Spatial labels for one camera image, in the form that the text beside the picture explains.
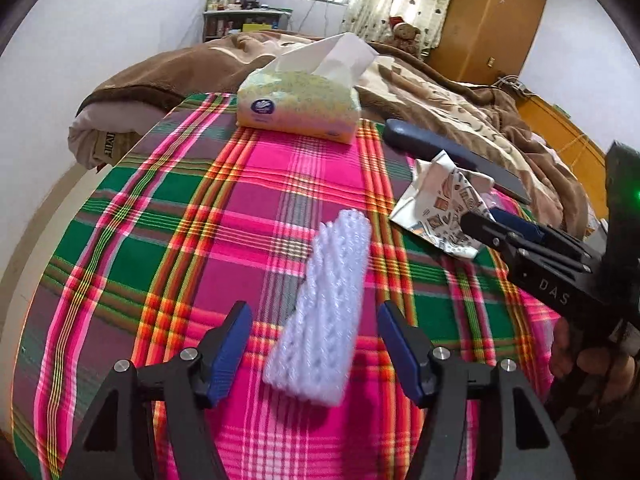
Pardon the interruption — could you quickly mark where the wooden headboard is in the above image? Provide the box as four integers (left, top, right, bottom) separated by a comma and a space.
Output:
515, 92, 616, 201

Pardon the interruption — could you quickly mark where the white foam net sleeve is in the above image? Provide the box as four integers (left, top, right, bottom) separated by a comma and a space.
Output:
262, 208, 373, 407

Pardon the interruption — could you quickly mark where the cluttered shelf with bottles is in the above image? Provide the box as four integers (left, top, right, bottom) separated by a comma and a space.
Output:
202, 7, 293, 43

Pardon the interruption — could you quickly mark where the white pillow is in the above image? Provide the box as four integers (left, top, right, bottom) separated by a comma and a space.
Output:
67, 100, 168, 171

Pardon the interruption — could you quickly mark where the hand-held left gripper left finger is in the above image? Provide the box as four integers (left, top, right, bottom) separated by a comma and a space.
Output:
60, 301, 254, 480

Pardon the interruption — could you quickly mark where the person's right hand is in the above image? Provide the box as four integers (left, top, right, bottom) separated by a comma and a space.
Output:
550, 317, 638, 397

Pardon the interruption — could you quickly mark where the printed paper cup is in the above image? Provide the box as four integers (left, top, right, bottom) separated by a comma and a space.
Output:
389, 150, 493, 261

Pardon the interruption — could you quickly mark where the power strip with cables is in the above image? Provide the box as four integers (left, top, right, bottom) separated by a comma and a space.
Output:
492, 75, 531, 95

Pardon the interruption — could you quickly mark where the person's right forearm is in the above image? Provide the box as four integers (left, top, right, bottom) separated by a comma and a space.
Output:
545, 377, 640, 480

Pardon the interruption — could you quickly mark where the brown patterned blanket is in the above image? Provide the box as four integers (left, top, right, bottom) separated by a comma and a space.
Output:
77, 30, 606, 241

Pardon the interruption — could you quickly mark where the dark blue glasses case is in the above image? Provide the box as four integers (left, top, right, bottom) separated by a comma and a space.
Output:
384, 119, 481, 171

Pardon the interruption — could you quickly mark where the black smartphone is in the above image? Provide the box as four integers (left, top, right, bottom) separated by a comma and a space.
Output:
467, 152, 532, 205

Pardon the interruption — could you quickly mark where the soft tissue pack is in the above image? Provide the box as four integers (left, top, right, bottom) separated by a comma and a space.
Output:
236, 32, 379, 145

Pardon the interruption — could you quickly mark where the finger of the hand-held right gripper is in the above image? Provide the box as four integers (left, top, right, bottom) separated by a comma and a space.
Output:
494, 208, 601, 257
460, 214, 601, 274

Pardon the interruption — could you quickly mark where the pink green plaid cloth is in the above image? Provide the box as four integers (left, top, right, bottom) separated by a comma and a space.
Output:
10, 91, 563, 480

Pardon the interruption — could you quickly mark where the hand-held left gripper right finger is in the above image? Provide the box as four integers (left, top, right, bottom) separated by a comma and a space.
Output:
377, 301, 576, 480

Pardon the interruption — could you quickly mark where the wooden wardrobe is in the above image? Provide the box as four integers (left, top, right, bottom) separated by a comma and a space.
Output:
427, 0, 548, 83

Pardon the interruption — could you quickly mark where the brown teddy bear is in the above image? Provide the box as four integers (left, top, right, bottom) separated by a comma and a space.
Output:
384, 16, 423, 58

